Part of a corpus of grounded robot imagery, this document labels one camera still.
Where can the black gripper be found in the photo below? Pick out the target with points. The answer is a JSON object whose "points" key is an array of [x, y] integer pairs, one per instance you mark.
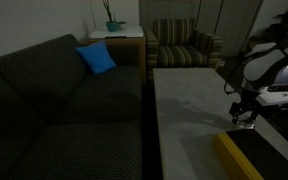
{"points": [[247, 103]]}

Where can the silver round metal weight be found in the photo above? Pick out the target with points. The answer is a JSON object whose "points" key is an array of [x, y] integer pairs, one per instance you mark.
{"points": [[247, 123]]}

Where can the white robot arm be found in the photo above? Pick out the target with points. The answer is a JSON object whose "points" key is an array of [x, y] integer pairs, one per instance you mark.
{"points": [[262, 70]]}

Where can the black yellow-spined top book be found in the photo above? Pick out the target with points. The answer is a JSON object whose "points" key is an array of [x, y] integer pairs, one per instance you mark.
{"points": [[246, 155]]}

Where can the grey marble coffee table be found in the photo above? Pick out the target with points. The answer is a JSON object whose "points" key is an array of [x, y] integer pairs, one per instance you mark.
{"points": [[191, 109]]}

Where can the striped armchair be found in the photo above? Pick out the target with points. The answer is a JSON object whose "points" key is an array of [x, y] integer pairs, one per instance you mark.
{"points": [[177, 43]]}

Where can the wooden side table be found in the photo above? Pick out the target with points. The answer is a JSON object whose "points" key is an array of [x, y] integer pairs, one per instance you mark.
{"points": [[127, 46]]}

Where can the teal plant pot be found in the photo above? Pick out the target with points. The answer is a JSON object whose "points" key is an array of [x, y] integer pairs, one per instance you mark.
{"points": [[112, 26]]}

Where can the blue cushion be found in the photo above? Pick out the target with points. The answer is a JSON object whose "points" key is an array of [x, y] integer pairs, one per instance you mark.
{"points": [[97, 57]]}

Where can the dark grey fabric sofa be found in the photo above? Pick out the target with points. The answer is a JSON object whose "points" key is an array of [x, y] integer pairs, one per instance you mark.
{"points": [[60, 121]]}

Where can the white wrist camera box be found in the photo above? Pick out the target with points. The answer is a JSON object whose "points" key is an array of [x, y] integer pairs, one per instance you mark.
{"points": [[273, 98]]}

